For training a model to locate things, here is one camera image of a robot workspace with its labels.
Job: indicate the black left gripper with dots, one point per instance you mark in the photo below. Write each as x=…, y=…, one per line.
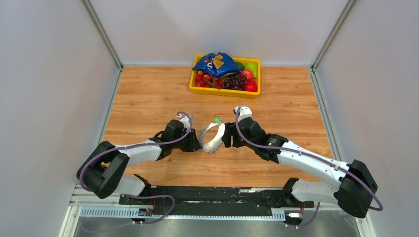
x=194, y=144

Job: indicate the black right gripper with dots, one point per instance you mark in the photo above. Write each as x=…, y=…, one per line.
x=230, y=130

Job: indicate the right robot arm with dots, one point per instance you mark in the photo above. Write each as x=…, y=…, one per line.
x=351, y=186

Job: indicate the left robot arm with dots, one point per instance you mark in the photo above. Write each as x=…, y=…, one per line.
x=103, y=172

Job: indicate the red tomato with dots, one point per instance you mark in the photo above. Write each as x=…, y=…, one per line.
x=251, y=86

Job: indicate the purple grape bunch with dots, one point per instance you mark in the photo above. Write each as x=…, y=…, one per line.
x=235, y=82

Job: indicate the red cherry cluster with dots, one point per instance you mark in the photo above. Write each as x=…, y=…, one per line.
x=203, y=79

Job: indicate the red apple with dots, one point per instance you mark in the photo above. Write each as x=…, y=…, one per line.
x=247, y=75

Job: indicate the dark green avocado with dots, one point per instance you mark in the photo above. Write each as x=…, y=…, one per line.
x=240, y=65

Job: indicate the blue chips bag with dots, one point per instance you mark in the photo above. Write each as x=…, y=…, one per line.
x=217, y=65

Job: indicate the green apple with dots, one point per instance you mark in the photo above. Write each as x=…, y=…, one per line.
x=253, y=67

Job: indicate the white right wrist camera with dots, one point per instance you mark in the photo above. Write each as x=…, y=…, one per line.
x=242, y=112

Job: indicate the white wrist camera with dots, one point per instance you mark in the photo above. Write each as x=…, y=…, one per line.
x=242, y=112
x=186, y=119

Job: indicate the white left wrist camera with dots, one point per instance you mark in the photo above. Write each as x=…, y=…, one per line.
x=186, y=119

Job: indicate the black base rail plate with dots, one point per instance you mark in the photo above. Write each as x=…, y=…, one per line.
x=215, y=201

